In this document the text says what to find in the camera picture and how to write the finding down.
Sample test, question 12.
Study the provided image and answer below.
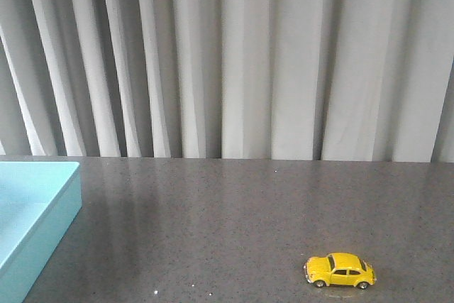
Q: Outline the yellow toy beetle car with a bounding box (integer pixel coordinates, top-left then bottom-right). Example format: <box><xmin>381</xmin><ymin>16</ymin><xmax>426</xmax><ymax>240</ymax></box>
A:
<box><xmin>303</xmin><ymin>252</ymin><xmax>377</xmax><ymax>290</ymax></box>

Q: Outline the light blue storage box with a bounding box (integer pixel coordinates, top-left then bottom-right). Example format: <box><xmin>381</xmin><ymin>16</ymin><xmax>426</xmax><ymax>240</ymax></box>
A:
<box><xmin>1</xmin><ymin>161</ymin><xmax>82</xmax><ymax>302</ymax></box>

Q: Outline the grey pleated curtain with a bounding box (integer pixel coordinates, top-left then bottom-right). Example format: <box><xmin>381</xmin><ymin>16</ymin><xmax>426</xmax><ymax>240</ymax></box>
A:
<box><xmin>1</xmin><ymin>0</ymin><xmax>453</xmax><ymax>162</ymax></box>

